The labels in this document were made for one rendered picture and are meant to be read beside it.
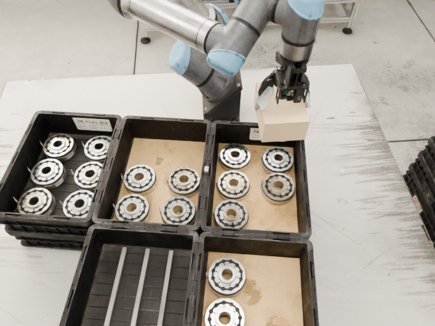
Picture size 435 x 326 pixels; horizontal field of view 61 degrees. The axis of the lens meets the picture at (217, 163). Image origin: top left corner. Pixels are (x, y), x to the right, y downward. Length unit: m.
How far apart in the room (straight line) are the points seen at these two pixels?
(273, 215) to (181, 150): 0.39
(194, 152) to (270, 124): 0.38
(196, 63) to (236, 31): 0.55
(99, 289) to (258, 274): 0.44
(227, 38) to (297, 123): 0.31
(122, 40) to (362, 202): 2.39
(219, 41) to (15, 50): 2.72
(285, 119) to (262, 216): 0.32
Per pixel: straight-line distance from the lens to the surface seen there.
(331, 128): 1.57
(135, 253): 1.11
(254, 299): 1.04
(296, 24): 0.81
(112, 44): 3.18
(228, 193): 1.14
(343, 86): 1.76
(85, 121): 1.33
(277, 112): 0.99
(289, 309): 1.05
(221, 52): 0.80
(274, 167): 1.20
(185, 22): 0.88
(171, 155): 1.26
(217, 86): 1.40
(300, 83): 0.91
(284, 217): 1.14
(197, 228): 1.00
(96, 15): 3.57
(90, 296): 1.10
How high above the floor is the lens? 1.83
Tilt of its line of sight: 55 degrees down
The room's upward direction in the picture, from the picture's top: straight up
